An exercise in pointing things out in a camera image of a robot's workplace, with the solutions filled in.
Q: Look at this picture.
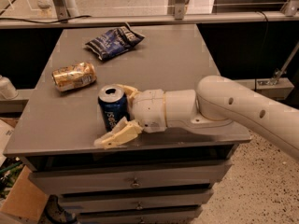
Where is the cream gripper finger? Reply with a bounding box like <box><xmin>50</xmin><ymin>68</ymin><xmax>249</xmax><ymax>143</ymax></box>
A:
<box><xmin>119</xmin><ymin>84</ymin><xmax>140</xmax><ymax>107</ymax></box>
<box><xmin>93</xmin><ymin>118</ymin><xmax>143</xmax><ymax>149</ymax></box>

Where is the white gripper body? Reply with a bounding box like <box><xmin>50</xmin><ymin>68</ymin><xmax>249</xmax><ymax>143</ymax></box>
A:
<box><xmin>131</xmin><ymin>90</ymin><xmax>166</xmax><ymax>133</ymax></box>

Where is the blue pepsi can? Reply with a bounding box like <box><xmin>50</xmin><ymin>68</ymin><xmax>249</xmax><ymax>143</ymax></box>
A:
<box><xmin>98</xmin><ymin>84</ymin><xmax>130</xmax><ymax>132</ymax></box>

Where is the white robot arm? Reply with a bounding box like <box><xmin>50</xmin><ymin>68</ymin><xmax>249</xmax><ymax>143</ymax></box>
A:
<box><xmin>94</xmin><ymin>76</ymin><xmax>299</xmax><ymax>161</ymax></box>

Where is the gold crushed soda can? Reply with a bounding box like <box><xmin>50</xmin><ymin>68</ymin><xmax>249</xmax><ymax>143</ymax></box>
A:
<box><xmin>52</xmin><ymin>63</ymin><xmax>97</xmax><ymax>91</ymax></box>

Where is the blue chip bag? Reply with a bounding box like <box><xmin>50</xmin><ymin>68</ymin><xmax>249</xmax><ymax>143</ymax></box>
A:
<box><xmin>85</xmin><ymin>23</ymin><xmax>145</xmax><ymax>61</ymax></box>

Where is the top drawer knob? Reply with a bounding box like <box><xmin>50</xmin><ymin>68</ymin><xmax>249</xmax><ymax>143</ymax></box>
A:
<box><xmin>131</xmin><ymin>178</ymin><xmax>140</xmax><ymax>189</ymax></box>

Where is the drawer knob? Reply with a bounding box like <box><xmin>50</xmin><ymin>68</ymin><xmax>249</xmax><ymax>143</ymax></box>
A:
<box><xmin>131</xmin><ymin>178</ymin><xmax>140</xmax><ymax>189</ymax></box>
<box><xmin>135</xmin><ymin>203</ymin><xmax>144</xmax><ymax>210</ymax></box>

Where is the grey drawer cabinet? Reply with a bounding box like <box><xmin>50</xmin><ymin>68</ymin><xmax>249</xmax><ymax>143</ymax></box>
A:
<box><xmin>3</xmin><ymin>23</ymin><xmax>252</xmax><ymax>224</ymax></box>

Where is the middle drawer knob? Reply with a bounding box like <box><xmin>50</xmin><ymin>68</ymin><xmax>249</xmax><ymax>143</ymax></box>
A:
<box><xmin>135</xmin><ymin>203</ymin><xmax>144</xmax><ymax>210</ymax></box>

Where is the brown cardboard box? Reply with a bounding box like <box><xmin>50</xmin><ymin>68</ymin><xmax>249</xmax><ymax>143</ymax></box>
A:
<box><xmin>0</xmin><ymin>167</ymin><xmax>49</xmax><ymax>224</ymax></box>

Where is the white cylinder object left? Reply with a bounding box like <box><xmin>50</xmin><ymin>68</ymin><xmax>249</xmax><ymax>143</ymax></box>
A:
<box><xmin>0</xmin><ymin>76</ymin><xmax>18</xmax><ymax>100</ymax></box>

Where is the black cable on rail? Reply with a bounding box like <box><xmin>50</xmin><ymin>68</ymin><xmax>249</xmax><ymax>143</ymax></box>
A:
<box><xmin>0</xmin><ymin>14</ymin><xmax>93</xmax><ymax>24</ymax></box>

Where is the black hanging cable right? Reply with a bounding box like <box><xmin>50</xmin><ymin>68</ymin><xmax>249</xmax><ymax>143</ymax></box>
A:
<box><xmin>253</xmin><ymin>10</ymin><xmax>269</xmax><ymax>82</ymax></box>

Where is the grey metal rail frame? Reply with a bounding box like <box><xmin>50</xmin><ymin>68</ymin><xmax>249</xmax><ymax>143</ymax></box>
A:
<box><xmin>0</xmin><ymin>0</ymin><xmax>299</xmax><ymax>28</ymax></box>

